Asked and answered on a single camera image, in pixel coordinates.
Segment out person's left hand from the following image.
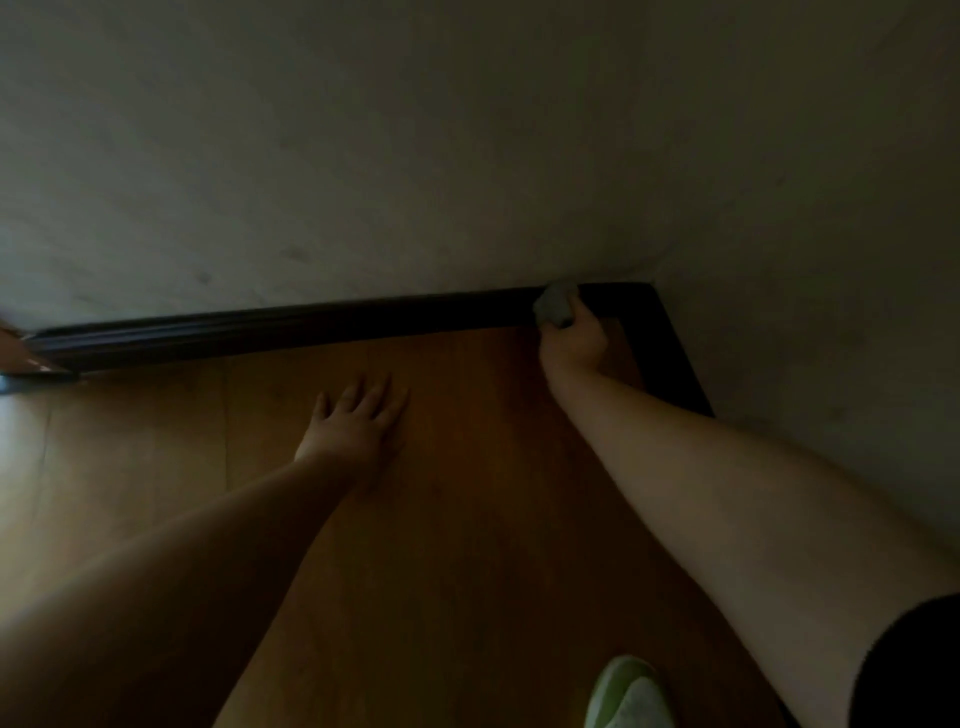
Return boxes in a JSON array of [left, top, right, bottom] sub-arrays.
[[293, 372, 412, 483]]

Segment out person's right hand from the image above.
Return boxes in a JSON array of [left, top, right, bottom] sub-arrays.
[[537, 288, 611, 385]]

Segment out grey cleaning cloth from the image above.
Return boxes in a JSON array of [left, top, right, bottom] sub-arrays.
[[531, 280, 581, 331]]

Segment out person's right forearm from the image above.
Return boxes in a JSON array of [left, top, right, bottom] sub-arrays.
[[547, 367, 960, 728]]

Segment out person's left forearm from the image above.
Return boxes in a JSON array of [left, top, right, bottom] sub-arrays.
[[0, 457, 361, 728]]

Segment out green white sneaker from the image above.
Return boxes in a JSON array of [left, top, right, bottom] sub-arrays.
[[582, 653, 678, 728]]

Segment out black shirt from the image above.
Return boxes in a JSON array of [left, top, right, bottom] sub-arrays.
[[849, 592, 960, 728]]

